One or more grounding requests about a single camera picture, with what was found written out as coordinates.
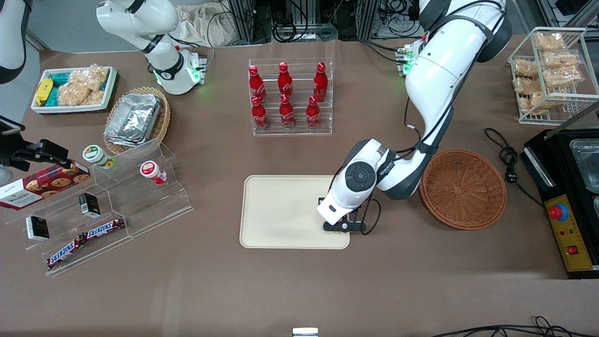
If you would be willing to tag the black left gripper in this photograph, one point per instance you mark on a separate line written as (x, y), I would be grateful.
(320, 201)

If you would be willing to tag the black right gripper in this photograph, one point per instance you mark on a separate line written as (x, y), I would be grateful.
(24, 156)

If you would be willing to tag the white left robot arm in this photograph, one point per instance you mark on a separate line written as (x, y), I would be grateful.
(440, 70)

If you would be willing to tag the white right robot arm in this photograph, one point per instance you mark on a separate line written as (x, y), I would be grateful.
(159, 28)

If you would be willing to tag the white rectangular plastic tray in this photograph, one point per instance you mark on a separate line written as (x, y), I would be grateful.
(70, 109)

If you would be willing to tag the beige serving tray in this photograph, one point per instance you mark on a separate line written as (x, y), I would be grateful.
(281, 213)

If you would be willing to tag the oval wicker basket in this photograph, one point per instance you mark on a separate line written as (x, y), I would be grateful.
(164, 117)

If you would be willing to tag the round brown wicker basket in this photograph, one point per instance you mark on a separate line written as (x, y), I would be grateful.
(463, 189)

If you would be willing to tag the red tartan cookie box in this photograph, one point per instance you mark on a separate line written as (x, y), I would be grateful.
(42, 187)

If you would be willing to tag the green-lid yogurt cup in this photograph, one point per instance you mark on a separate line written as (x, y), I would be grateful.
(95, 154)

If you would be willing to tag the teal snack pack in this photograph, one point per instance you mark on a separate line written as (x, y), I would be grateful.
(53, 97)
(60, 78)

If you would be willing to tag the yellow snack pack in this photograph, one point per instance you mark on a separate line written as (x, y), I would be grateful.
(44, 91)

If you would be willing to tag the clear rice cracker bag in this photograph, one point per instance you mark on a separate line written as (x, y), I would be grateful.
(525, 69)
(536, 104)
(77, 95)
(91, 77)
(564, 77)
(550, 42)
(526, 86)
(561, 60)

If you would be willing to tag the small black box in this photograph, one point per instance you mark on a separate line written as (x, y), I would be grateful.
(89, 204)
(37, 228)

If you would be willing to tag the aluminium foil container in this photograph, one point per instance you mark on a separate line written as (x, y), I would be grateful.
(133, 119)

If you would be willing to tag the Snickers chocolate bar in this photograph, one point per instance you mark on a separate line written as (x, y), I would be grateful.
(104, 228)
(65, 252)

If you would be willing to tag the red-lid yogurt cup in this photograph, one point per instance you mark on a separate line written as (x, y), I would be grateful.
(150, 170)

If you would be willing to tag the clear acrylic step stand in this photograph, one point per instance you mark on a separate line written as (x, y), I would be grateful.
(140, 201)

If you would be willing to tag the clear acrylic bottle rack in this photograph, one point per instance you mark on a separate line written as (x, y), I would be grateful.
(299, 132)

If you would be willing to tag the red cola bottle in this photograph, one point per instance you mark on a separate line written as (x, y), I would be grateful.
(313, 114)
(320, 84)
(256, 86)
(285, 84)
(259, 116)
(287, 114)

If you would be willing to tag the beige cloth bag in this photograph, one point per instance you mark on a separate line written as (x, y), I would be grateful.
(201, 25)

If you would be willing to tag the red emergency stop button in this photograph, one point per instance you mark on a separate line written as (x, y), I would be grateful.
(558, 213)

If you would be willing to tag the black and yellow control box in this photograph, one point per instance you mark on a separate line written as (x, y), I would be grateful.
(573, 229)

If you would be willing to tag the grey metal bar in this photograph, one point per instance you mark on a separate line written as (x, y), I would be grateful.
(571, 122)

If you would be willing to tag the steel pan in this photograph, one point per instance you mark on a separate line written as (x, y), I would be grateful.
(587, 164)

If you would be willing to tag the aluminium frame profile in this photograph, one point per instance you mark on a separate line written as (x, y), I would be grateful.
(243, 21)
(368, 18)

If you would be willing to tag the red rocker switch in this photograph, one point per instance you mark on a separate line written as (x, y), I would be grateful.
(573, 250)

